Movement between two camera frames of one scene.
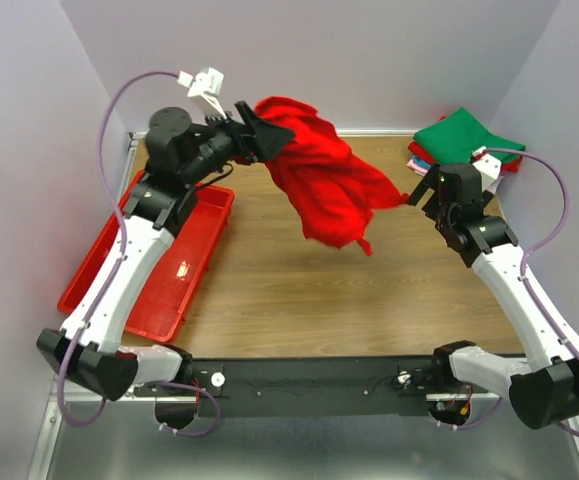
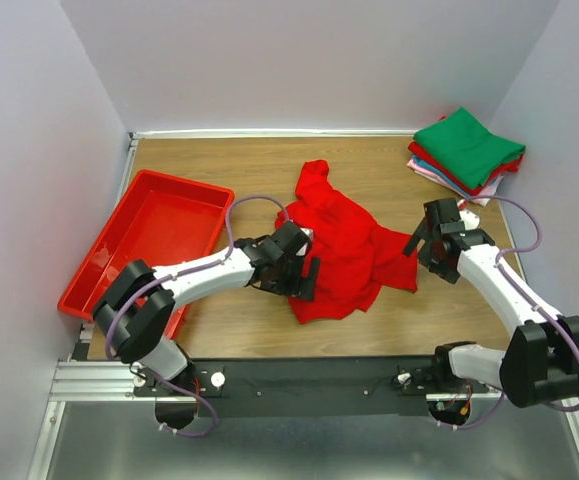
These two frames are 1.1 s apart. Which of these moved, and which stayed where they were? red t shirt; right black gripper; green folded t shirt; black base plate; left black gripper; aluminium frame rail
Moved: red t shirt; left black gripper; right black gripper
Stayed: aluminium frame rail; black base plate; green folded t shirt
